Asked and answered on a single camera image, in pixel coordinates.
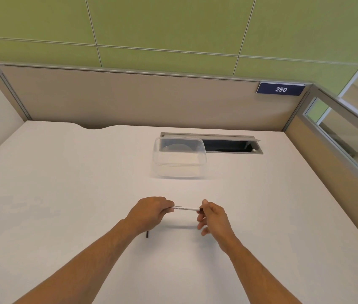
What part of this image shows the person's right hand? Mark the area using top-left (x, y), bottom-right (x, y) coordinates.
top-left (197, 199), bottom-right (238, 252)

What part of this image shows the person's left hand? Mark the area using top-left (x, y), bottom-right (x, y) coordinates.
top-left (124, 196), bottom-right (175, 235)

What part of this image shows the white pen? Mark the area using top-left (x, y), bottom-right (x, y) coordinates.
top-left (171, 205), bottom-right (203, 213)

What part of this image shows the person's left forearm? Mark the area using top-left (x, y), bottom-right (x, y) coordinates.
top-left (12, 218), bottom-right (139, 304)

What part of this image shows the person's right forearm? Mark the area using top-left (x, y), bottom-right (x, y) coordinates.
top-left (219, 236), bottom-right (303, 304)

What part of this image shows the clear plastic container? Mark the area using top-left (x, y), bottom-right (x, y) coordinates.
top-left (152, 137), bottom-right (207, 179)

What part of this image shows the beige desk partition panel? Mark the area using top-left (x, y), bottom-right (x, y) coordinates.
top-left (0, 61), bottom-right (313, 133)

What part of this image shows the blue number sign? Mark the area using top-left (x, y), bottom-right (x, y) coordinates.
top-left (255, 81), bottom-right (306, 97)

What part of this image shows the beige partition with glass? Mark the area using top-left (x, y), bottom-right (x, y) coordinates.
top-left (283, 84), bottom-right (358, 261)

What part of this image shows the grey desk cable tray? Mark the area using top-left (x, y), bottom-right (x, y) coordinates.
top-left (161, 132), bottom-right (264, 155)

